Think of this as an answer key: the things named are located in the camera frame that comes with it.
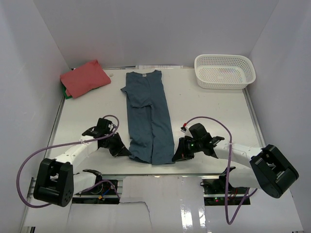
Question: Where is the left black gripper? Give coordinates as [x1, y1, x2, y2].
[102, 132, 131, 157]

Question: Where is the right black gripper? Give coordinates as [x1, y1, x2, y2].
[172, 137, 202, 162]

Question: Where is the blue t shirt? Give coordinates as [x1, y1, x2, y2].
[121, 70, 174, 165]

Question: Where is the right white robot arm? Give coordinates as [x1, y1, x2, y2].
[172, 123, 299, 199]

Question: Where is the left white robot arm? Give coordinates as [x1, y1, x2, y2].
[33, 116, 131, 207]

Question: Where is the folded red t shirt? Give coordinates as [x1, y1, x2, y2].
[60, 60, 111, 99]

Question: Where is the folded green t shirt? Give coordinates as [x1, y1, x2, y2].
[62, 85, 72, 100]

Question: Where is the white plastic laundry basket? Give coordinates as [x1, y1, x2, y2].
[194, 54, 256, 90]

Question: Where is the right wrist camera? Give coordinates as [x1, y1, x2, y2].
[181, 123, 192, 137]

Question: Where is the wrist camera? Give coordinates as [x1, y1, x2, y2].
[94, 118, 114, 137]
[181, 123, 192, 137]

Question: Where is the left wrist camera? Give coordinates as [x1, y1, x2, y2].
[94, 118, 114, 137]

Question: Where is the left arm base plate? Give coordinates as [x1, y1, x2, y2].
[72, 180, 123, 204]

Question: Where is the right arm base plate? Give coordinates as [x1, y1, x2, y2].
[200, 179, 247, 206]

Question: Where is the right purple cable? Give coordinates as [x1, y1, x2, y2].
[181, 116, 258, 225]

